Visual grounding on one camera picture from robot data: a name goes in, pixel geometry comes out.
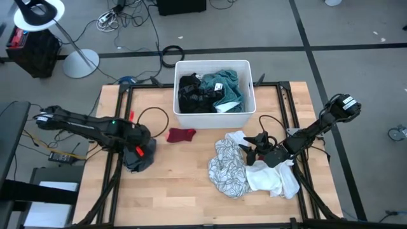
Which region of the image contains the white floor lamp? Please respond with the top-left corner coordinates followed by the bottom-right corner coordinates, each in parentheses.
top-left (13, 0), bottom-right (100, 80)

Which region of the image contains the teal dotted shirt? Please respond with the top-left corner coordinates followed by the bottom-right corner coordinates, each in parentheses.
top-left (199, 69), bottom-right (245, 114)

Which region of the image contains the white cable bundle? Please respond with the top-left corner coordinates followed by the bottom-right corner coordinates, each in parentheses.
top-left (96, 9), bottom-right (120, 32)

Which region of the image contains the grey white cabinet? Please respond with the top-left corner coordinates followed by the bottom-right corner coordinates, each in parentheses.
top-left (18, 165), bottom-right (84, 229)

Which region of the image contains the dark red sock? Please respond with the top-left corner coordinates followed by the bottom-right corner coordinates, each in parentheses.
top-left (165, 127), bottom-right (197, 144)

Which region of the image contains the black garment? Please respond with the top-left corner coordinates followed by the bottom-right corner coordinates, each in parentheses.
top-left (177, 73), bottom-right (220, 114)

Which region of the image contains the grey caster wheel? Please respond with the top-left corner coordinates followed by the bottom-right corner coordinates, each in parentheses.
top-left (387, 124), bottom-right (407, 142)

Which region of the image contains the coiled black cable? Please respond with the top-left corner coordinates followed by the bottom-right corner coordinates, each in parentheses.
top-left (161, 45), bottom-right (186, 68)

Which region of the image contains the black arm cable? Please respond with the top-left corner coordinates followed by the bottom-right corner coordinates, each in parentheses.
top-left (258, 114), bottom-right (287, 141)
top-left (135, 106), bottom-right (170, 139)

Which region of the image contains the yellow cable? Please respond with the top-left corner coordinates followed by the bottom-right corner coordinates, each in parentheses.
top-left (22, 128), bottom-right (86, 160)

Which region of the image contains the blue cable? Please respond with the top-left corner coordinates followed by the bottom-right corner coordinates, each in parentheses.
top-left (117, 75), bottom-right (137, 85)

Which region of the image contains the dark grey garment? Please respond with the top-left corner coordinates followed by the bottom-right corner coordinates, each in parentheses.
top-left (122, 138), bottom-right (157, 173)

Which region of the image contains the black storage crate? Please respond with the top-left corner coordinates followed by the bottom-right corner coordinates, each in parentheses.
top-left (6, 27), bottom-right (62, 79)

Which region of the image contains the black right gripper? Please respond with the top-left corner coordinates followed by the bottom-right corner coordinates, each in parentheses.
top-left (238, 131), bottom-right (292, 169)

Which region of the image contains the black power adapter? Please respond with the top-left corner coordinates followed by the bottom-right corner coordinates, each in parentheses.
top-left (48, 151), bottom-right (77, 165)

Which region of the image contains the plain white towel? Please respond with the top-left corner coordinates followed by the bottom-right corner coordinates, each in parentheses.
top-left (245, 158), bottom-right (301, 200)

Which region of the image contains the black aluminium frame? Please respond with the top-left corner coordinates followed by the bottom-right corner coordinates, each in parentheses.
top-left (72, 81), bottom-right (343, 229)

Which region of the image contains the black floor cable tangle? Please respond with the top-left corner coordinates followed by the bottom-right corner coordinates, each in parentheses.
top-left (107, 0), bottom-right (162, 53)

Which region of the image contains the black desk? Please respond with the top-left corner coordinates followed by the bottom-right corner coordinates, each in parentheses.
top-left (0, 101), bottom-right (32, 191)

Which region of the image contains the white leaf print garment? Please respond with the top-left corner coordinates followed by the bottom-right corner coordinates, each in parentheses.
top-left (208, 137), bottom-right (254, 200)

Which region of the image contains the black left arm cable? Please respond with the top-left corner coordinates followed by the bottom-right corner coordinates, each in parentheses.
top-left (135, 106), bottom-right (170, 139)

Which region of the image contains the white plastic laundry bin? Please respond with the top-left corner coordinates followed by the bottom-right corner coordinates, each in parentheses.
top-left (172, 59), bottom-right (257, 130)

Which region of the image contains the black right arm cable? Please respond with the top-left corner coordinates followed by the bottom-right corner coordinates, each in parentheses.
top-left (258, 114), bottom-right (287, 141)

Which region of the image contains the red black battery box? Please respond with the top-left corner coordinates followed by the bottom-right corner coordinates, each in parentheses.
top-left (11, 27), bottom-right (29, 48)

